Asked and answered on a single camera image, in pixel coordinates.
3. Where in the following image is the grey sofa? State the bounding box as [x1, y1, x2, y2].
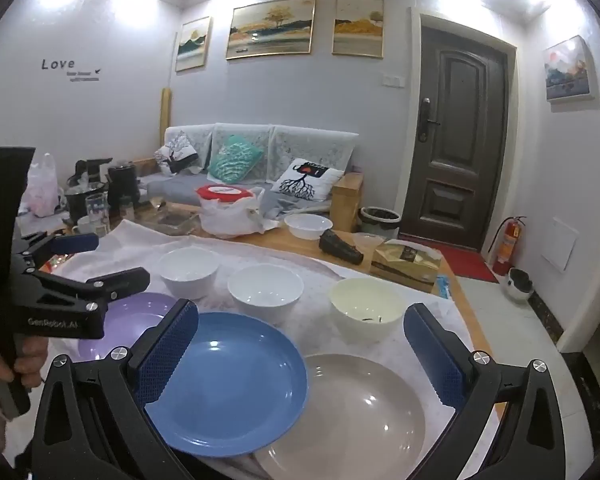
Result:
[140, 122, 366, 233]

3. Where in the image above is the cream bowl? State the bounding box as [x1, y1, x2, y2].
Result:
[329, 277, 406, 343]

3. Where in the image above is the blue plate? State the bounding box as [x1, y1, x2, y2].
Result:
[145, 311, 308, 458]

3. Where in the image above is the teal pillow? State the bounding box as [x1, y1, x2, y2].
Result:
[207, 135, 261, 183]

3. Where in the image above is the gold cardboard box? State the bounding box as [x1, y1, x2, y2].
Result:
[370, 239, 443, 293]

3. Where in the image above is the dark brown door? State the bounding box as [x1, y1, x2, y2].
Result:
[400, 14, 518, 253]

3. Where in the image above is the beige plate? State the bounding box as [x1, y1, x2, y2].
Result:
[252, 353, 426, 480]

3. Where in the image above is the beige rolled mat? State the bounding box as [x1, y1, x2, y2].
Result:
[159, 87, 173, 161]

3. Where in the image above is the small mountain painting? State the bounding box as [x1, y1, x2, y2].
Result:
[175, 16, 212, 72]

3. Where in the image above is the golden tree painting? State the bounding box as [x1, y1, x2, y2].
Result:
[332, 0, 385, 58]

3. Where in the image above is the black plastic bag bundle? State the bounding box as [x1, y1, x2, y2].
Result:
[319, 229, 365, 264]

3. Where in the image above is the white cup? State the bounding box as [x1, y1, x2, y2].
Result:
[71, 216, 101, 236]

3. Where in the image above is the grey trash bin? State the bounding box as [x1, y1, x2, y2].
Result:
[358, 206, 401, 241]

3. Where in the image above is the frameless mountain canvas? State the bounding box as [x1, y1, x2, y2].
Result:
[542, 35, 597, 104]

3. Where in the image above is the clear drinking glass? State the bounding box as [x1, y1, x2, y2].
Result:
[85, 192, 111, 236]

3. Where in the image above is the black tea appliance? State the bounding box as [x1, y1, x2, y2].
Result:
[64, 157, 113, 226]

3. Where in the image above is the glass tray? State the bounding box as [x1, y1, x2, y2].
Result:
[149, 209, 202, 234]

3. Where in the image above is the red fire extinguisher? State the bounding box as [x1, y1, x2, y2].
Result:
[490, 215, 527, 277]

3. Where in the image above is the pink dotted tablecloth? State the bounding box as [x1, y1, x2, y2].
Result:
[45, 219, 501, 480]

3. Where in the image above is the white pillow with branches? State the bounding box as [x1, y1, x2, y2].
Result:
[154, 131, 200, 176]

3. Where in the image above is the black wall decal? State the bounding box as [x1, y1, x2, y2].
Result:
[41, 57, 101, 83]

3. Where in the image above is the white plastic bag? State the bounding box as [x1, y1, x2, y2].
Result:
[199, 195, 281, 238]

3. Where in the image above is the wide tree landscape painting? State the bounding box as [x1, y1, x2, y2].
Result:
[226, 0, 317, 61]

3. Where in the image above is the white disposable plastic bowl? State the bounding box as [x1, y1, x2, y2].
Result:
[284, 214, 334, 240]

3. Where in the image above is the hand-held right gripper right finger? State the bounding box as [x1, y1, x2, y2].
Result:
[403, 302, 566, 480]

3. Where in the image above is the red lidded container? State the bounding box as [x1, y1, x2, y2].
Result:
[196, 184, 256, 206]

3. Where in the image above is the white ceramic bowl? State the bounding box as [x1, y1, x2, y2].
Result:
[227, 264, 299, 323]
[158, 247, 222, 300]

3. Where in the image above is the black kettle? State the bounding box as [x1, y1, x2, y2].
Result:
[107, 160, 142, 211]

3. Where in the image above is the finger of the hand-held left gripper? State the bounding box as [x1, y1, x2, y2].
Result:
[19, 233, 100, 262]
[30, 267, 151, 307]

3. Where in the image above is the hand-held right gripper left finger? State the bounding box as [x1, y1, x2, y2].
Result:
[27, 299, 201, 480]

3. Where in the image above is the pink plastic bag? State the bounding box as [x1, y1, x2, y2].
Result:
[24, 152, 62, 218]

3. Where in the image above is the white pillow black tree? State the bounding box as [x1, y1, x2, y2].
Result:
[270, 157, 345, 201]

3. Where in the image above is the white wall panel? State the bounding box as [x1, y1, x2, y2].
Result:
[540, 217, 579, 272]

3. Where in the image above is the clear plastic lid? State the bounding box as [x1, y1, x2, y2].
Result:
[352, 232, 382, 254]

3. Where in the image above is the red doormat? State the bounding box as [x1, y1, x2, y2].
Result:
[432, 242, 500, 285]

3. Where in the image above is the purple plate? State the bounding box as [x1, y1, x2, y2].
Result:
[77, 292, 181, 361]

